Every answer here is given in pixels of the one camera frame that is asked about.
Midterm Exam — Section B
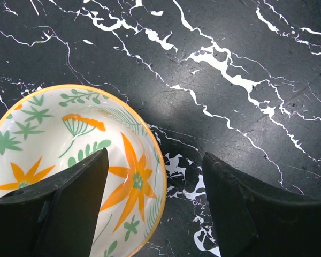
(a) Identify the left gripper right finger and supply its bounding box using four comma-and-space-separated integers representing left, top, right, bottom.
202, 153, 321, 256

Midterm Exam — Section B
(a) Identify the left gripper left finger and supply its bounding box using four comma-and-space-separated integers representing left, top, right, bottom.
0, 149, 109, 256

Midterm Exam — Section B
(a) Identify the yellow floral bowl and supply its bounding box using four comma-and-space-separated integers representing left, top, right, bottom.
0, 84, 166, 256

